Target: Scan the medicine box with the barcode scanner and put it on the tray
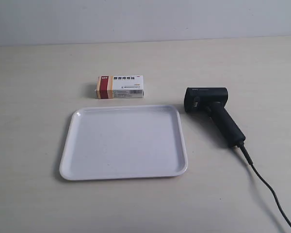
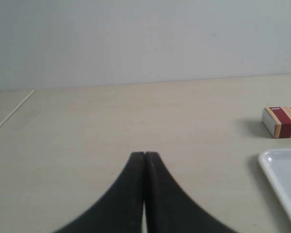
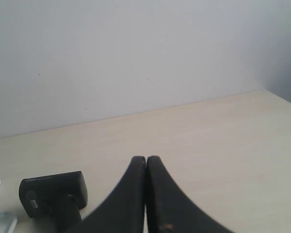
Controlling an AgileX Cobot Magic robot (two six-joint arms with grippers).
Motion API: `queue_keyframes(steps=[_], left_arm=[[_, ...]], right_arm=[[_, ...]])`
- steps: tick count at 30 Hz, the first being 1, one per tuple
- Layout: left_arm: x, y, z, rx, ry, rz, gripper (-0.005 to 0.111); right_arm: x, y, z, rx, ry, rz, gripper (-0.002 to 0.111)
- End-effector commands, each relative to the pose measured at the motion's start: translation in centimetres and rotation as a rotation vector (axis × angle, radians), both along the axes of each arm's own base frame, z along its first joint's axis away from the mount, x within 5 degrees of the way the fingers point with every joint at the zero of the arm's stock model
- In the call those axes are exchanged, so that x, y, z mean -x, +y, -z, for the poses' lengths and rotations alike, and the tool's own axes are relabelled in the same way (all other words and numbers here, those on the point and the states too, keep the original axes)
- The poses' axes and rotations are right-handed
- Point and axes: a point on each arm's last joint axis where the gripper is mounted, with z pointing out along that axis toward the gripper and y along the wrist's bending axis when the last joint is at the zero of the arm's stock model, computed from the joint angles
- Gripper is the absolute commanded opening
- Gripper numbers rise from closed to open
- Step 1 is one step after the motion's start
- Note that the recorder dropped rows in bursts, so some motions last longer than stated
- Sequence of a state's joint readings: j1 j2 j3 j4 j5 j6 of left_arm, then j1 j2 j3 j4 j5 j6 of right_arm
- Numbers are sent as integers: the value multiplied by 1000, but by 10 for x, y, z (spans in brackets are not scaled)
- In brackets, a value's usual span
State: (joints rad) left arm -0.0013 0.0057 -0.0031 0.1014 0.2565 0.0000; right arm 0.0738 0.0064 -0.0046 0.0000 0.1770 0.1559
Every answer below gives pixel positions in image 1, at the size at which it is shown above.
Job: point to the white red medicine box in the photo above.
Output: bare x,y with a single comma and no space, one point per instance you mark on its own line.
120,87

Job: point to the white plastic tray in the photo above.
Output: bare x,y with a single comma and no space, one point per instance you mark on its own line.
124,142

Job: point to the black handheld barcode scanner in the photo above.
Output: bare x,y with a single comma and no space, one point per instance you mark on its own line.
212,101

